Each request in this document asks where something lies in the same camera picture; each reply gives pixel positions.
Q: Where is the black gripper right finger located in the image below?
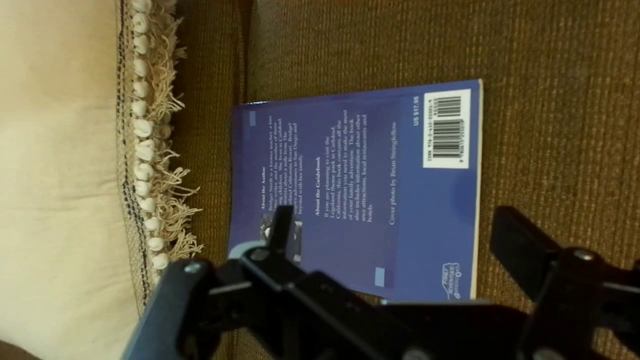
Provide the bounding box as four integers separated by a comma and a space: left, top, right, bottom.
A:
489, 207, 640, 360

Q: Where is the brown fabric sofa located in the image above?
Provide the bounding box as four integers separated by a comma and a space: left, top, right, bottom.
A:
168, 0, 640, 360

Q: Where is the cream fringed pillow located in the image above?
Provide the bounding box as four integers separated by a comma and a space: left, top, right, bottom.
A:
0, 0, 205, 360

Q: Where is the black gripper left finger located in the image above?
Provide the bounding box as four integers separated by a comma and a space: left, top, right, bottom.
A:
228, 204, 316, 288

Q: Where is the blue paperback book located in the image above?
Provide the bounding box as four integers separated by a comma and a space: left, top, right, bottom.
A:
226, 78, 486, 307

